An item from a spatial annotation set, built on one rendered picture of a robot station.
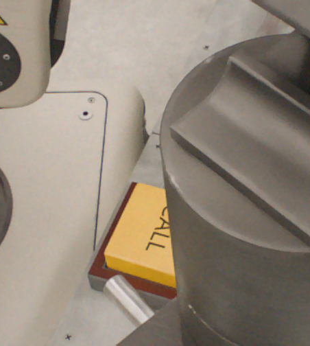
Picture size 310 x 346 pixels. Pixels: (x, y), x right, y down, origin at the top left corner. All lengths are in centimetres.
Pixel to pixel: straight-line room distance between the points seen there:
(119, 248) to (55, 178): 75
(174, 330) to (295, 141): 11
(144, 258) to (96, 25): 142
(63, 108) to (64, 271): 32
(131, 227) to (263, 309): 35
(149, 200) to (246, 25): 22
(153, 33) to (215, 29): 117
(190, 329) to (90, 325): 31
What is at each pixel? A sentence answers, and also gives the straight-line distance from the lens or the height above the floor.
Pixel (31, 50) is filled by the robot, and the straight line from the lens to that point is 78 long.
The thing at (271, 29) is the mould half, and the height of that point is 89.
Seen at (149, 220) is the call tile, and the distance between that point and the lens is 51.
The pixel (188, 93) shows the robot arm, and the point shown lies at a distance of 17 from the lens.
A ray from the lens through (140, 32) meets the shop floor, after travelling 185.
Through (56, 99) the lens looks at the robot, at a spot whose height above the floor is 28.
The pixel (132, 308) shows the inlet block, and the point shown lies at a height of 93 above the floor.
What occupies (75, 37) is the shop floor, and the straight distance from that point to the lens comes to 187.
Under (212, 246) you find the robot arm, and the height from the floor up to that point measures 113.
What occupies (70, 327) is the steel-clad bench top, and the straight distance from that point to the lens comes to 52.
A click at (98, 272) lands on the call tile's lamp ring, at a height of 82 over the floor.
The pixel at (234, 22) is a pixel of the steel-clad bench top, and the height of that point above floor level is 80.
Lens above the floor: 126
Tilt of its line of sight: 53 degrees down
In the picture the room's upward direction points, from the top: 6 degrees counter-clockwise
